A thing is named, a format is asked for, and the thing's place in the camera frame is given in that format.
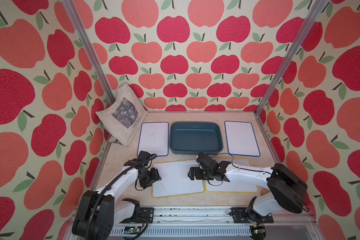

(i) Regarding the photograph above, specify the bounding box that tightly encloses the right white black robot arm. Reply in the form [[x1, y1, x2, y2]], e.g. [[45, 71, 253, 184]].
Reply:
[[188, 159, 309, 224]]

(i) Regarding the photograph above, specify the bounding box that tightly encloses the teal plastic storage box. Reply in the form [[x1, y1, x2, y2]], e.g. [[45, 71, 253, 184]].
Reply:
[[169, 122, 224, 155]]

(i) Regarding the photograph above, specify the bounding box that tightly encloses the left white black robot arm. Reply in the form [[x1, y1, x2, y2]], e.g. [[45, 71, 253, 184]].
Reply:
[[72, 164, 161, 240]]

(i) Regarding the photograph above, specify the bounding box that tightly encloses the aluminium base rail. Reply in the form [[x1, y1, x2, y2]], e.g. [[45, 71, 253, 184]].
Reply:
[[61, 205, 322, 240]]

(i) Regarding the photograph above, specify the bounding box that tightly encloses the left blue-framed whiteboard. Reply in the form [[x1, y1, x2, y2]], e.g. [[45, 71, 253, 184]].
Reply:
[[137, 122, 169, 157]]

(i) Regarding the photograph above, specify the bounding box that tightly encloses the yellow-framed whiteboard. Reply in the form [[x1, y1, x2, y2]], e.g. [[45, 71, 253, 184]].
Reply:
[[204, 158, 258, 193], [152, 160, 204, 198]]

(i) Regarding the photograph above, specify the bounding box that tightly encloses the right aluminium frame post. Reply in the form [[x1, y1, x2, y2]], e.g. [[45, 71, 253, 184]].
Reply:
[[254, 0, 329, 116]]

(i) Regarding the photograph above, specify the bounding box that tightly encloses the right blue-framed whiteboard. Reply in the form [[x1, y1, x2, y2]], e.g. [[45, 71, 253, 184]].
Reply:
[[225, 121, 261, 157]]

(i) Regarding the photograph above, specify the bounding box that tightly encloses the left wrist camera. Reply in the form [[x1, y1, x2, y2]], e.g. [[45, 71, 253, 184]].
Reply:
[[137, 151, 151, 166]]

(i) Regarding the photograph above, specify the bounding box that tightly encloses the left aluminium frame post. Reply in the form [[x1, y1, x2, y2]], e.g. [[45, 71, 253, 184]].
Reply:
[[62, 0, 115, 105]]

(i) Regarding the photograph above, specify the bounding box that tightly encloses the blue-framed whiteboard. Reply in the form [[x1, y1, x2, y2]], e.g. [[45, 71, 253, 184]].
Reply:
[[225, 121, 261, 157], [137, 122, 169, 157]]

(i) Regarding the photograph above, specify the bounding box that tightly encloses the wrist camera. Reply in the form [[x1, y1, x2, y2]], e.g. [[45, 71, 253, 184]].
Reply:
[[196, 153, 214, 169], [137, 151, 151, 166]]

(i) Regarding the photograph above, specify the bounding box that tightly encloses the aluminium frame post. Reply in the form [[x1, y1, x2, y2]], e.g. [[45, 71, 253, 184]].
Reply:
[[62, 0, 115, 105], [254, 0, 329, 116]]

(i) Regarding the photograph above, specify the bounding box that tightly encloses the beige printed canvas bag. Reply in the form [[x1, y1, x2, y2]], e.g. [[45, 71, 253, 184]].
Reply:
[[96, 83, 148, 147]]

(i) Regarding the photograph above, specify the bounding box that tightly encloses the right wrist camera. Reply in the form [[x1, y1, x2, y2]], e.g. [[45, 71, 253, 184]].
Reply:
[[196, 153, 214, 169]]

